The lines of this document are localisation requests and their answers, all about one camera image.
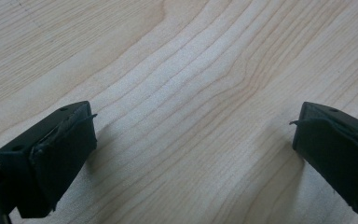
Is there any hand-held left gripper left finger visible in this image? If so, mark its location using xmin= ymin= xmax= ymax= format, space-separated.
xmin=0 ymin=100 xmax=99 ymax=219

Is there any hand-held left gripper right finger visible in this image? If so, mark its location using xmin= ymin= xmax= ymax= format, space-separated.
xmin=289 ymin=101 xmax=358 ymax=219

